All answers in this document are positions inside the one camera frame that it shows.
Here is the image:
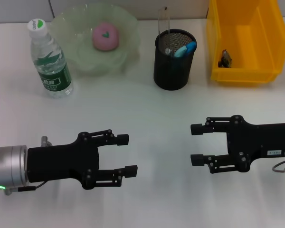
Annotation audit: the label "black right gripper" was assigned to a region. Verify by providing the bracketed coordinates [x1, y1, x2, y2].
[190, 115, 285, 174]

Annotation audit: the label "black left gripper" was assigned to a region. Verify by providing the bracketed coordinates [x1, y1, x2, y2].
[26, 129, 139, 190]

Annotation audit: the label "clear green-label water bottle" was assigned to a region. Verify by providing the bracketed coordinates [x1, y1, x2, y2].
[27, 18, 75, 99]

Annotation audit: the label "left gripper cable with plug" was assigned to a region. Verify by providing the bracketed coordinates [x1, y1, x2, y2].
[4, 135, 53, 196]

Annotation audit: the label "yellow plastic bin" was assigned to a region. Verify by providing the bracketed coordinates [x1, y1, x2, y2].
[206, 0, 285, 86]

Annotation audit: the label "green glass fruit plate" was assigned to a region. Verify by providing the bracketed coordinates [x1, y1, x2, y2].
[49, 2, 142, 77]

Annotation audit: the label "blue teal scissors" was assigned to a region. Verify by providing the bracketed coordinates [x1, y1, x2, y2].
[173, 41, 197, 58]

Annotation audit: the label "pink toy peach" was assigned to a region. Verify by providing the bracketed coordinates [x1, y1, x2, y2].
[92, 21, 120, 52]

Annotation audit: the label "clear plastic ruler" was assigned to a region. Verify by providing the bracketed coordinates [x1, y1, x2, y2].
[158, 6, 171, 36]

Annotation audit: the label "black mesh pen holder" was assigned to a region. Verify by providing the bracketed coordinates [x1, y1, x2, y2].
[153, 28, 198, 91]

